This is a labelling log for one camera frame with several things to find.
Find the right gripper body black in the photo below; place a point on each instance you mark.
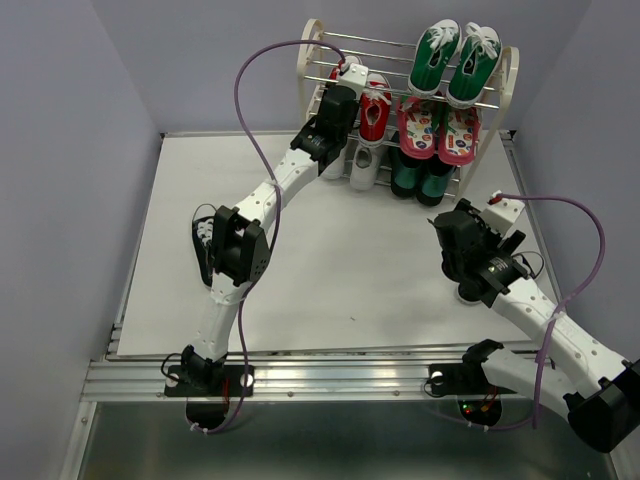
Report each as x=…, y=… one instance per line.
x=482, y=226

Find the pink patterned slipper right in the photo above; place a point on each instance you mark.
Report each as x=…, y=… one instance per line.
x=458, y=136

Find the pink patterned slipper left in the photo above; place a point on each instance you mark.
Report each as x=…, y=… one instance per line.
x=418, y=122

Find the red sneaker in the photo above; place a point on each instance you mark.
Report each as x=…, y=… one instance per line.
x=335, y=74
x=375, y=107

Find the black sneaker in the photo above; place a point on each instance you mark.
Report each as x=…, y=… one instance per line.
x=202, y=245
x=496, y=273

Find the cream metal shoe rack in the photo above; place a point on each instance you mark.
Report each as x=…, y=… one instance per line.
x=393, y=60

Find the green sneaker right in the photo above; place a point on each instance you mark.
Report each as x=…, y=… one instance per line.
x=478, y=61

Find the green sneaker left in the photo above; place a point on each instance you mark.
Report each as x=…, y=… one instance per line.
x=436, y=47

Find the pink patterned slipper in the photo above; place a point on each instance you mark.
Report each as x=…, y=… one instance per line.
x=458, y=136
x=418, y=122

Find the white sneaker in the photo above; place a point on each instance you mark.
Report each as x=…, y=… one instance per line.
x=365, y=166
x=335, y=169

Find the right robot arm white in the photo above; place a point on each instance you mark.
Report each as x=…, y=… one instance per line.
x=593, y=388

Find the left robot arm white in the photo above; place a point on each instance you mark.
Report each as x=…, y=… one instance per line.
x=238, y=246

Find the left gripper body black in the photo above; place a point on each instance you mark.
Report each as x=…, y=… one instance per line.
x=348, y=126

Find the green sneaker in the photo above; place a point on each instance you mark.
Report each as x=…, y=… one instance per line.
x=478, y=61
x=436, y=47

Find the aluminium mounting rail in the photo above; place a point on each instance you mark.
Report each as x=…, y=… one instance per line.
x=367, y=375

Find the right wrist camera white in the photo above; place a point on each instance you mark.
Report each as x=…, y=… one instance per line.
x=501, y=213

